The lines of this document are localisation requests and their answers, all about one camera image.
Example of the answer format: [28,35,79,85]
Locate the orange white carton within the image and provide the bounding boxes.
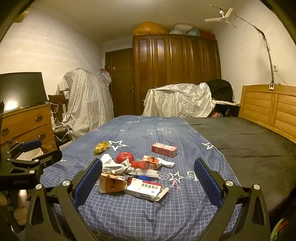
[99,173,127,194]

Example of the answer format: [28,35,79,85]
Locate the white paper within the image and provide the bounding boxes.
[101,154,132,175]

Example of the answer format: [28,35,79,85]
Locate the white red medicine box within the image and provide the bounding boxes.
[125,177,169,202]

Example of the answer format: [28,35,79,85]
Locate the blue plastic lid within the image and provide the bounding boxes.
[137,176,151,181]

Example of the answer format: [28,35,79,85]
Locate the small red box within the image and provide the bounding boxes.
[131,160,160,170]

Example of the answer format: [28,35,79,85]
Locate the white mesh pouch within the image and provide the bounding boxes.
[142,155,175,170]

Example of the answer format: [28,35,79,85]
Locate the white plastic bucket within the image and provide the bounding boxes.
[16,148,44,161]

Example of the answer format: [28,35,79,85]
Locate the wooden chest of drawers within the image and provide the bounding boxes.
[1,103,57,152]

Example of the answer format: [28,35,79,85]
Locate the yellow snack wrapper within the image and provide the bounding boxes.
[93,141,109,155]

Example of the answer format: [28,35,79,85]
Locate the black flat television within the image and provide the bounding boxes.
[1,72,47,113]

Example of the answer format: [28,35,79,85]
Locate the dark grey blanket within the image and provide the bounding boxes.
[185,117,295,213]

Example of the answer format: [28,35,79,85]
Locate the striped cloth cover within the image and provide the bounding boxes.
[58,68,114,141]

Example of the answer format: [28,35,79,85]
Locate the red apple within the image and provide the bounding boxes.
[115,152,134,164]

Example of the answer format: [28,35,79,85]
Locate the long red carton box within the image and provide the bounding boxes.
[152,143,178,158]

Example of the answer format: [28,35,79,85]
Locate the wooden headboard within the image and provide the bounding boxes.
[239,84,296,143]

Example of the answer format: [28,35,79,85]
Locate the dark wooden door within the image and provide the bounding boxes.
[105,48,135,117]

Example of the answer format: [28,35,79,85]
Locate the black clothing pile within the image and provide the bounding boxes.
[207,79,234,103]

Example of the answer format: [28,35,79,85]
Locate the dark wooden wardrobe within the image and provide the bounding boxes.
[133,35,221,114]

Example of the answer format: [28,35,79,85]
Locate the orange bag on wardrobe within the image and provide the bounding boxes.
[132,22,169,36]

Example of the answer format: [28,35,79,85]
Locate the white ceiling fan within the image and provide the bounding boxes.
[205,8,236,28]

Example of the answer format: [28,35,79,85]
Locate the tangled white cables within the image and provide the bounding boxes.
[45,101,72,142]

